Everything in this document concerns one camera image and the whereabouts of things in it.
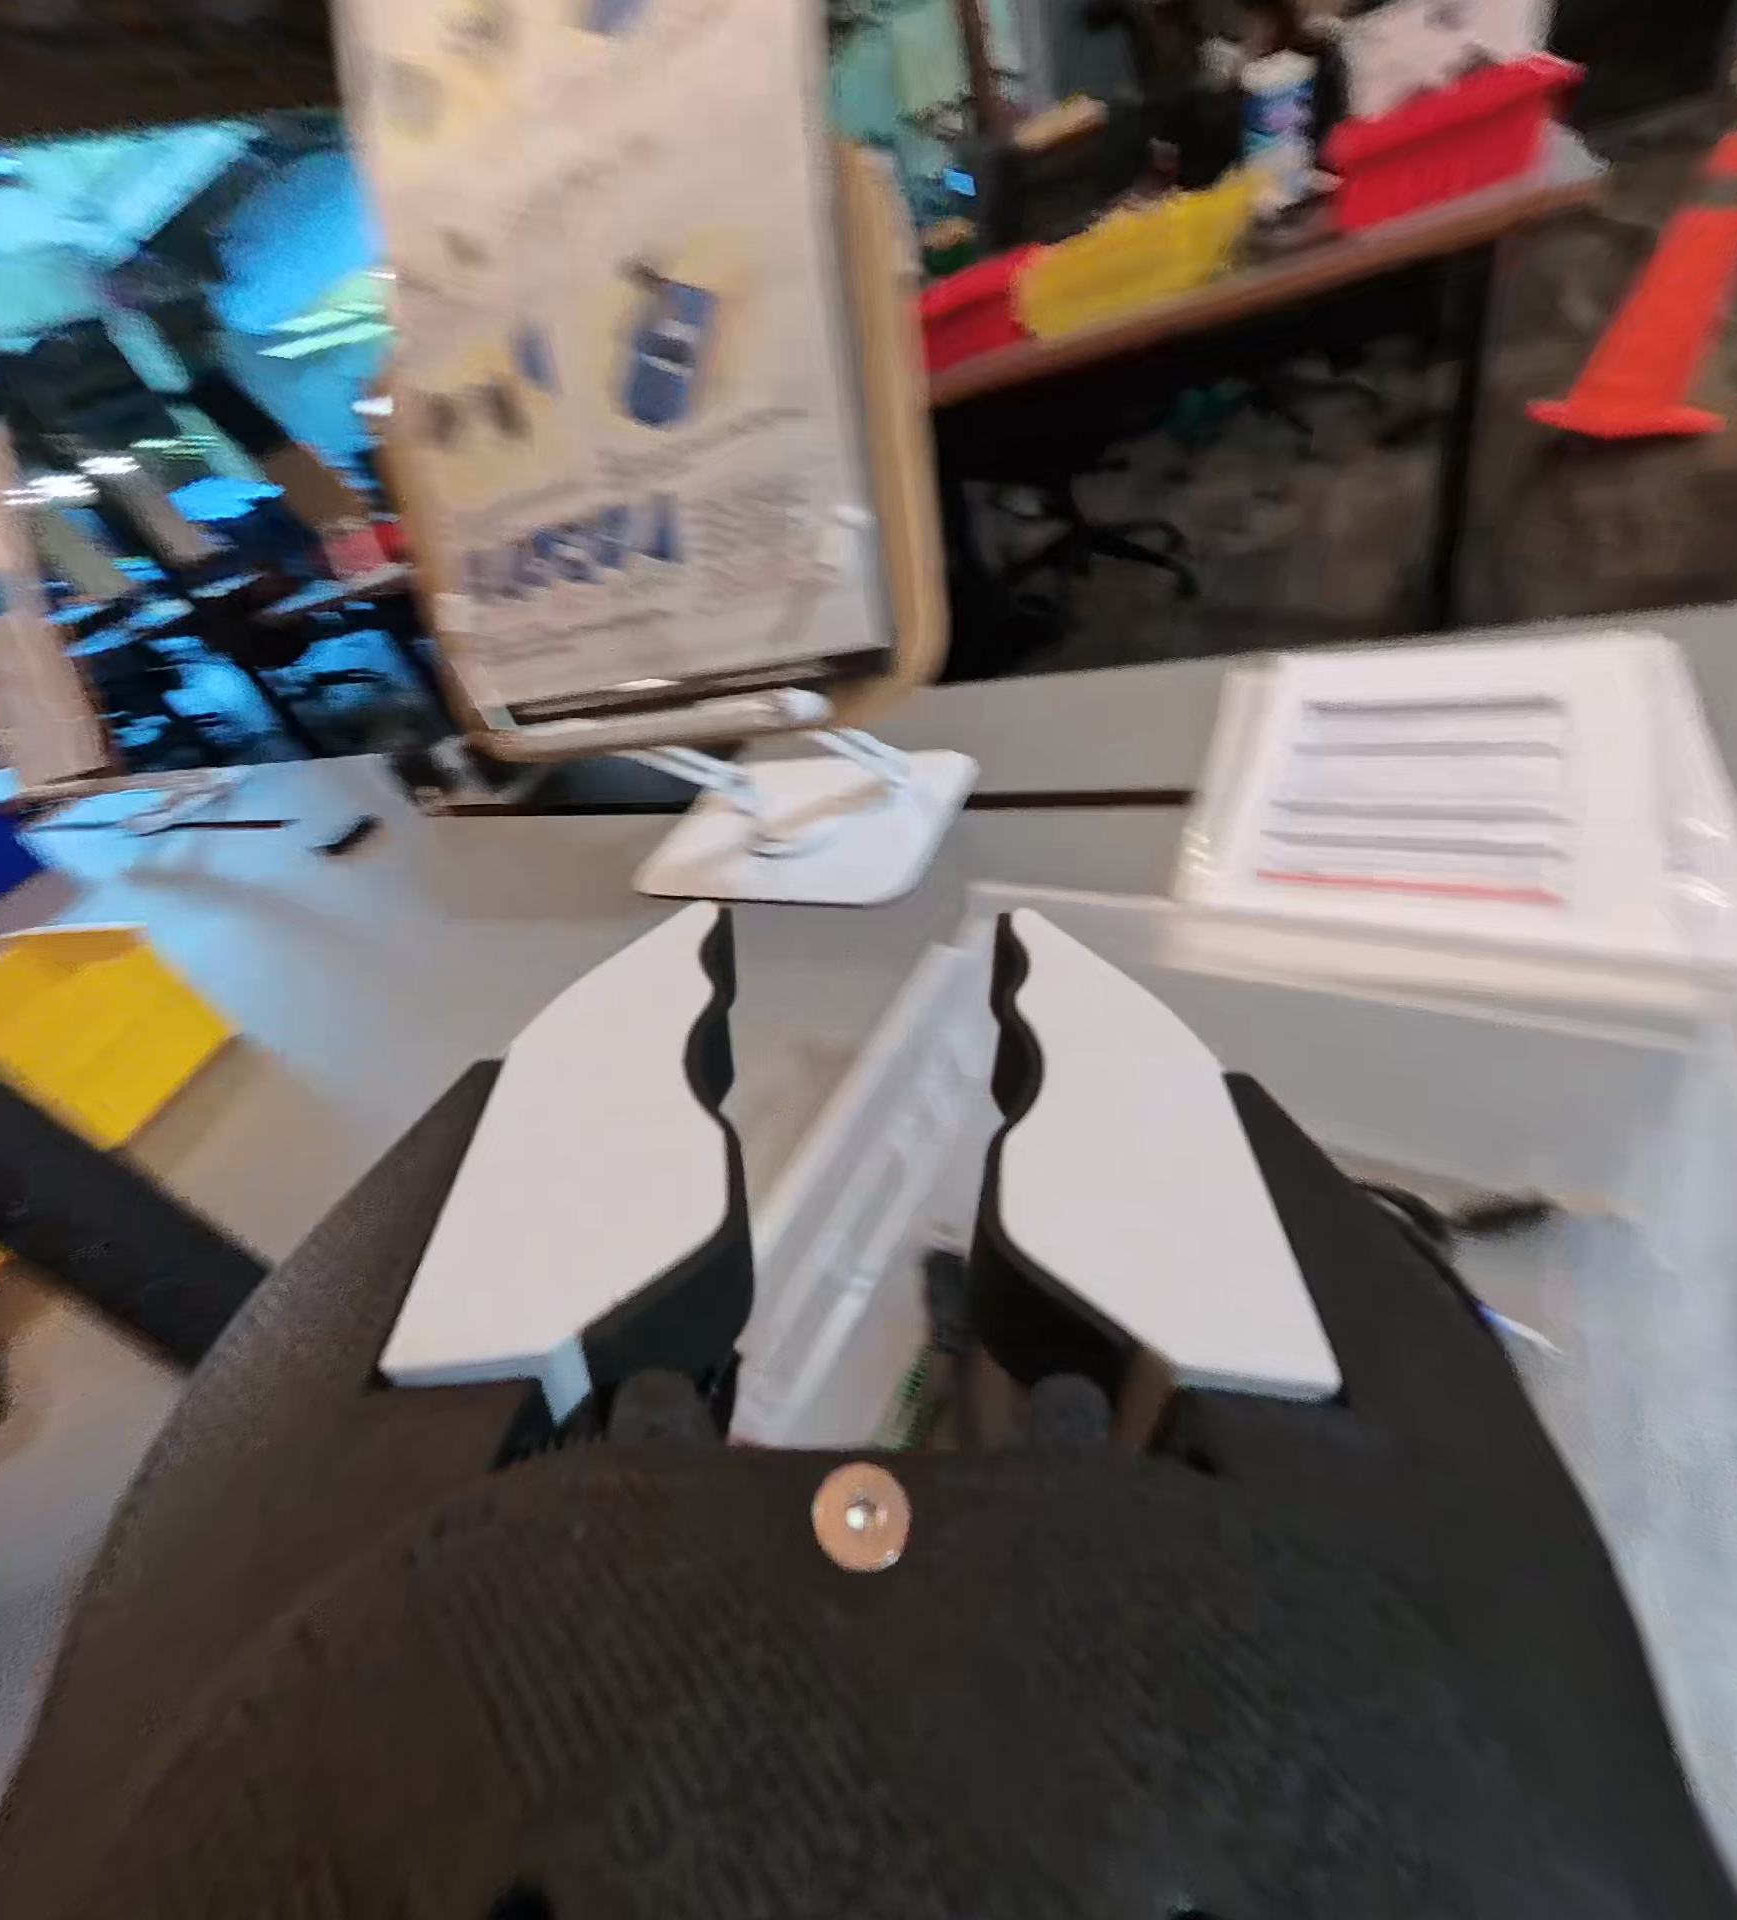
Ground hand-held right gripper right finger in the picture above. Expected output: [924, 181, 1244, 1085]
[966, 907, 1344, 1405]

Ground clear plastic bin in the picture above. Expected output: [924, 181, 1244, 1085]
[730, 883, 1737, 1920]

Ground white upright cards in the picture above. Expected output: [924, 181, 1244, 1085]
[1333, 0, 1503, 126]

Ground green braided cable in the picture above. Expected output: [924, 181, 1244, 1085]
[887, 1338, 949, 1453]

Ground wooden work table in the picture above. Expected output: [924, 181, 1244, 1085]
[929, 126, 1614, 636]

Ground white board stand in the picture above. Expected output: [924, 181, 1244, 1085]
[634, 690, 984, 913]

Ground orange traffic cone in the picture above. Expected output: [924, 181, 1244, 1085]
[1525, 126, 1737, 445]

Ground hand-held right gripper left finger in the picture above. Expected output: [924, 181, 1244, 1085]
[377, 902, 757, 1425]

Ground grey desk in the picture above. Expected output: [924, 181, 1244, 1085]
[0, 597, 1737, 1920]

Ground red plastic bin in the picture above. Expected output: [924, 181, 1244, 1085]
[1323, 57, 1584, 238]
[918, 246, 1039, 372]

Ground black rectangular hub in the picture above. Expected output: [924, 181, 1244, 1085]
[0, 1064, 273, 1371]

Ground yellow plastic bin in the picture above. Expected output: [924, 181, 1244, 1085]
[0, 924, 234, 1153]
[1015, 185, 1263, 343]

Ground printed sheets in clear sleeve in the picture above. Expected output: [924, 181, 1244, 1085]
[1172, 630, 1737, 1027]

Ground blue white carton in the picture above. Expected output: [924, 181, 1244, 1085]
[1241, 53, 1323, 171]

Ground black cable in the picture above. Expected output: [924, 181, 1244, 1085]
[1361, 1177, 1563, 1243]

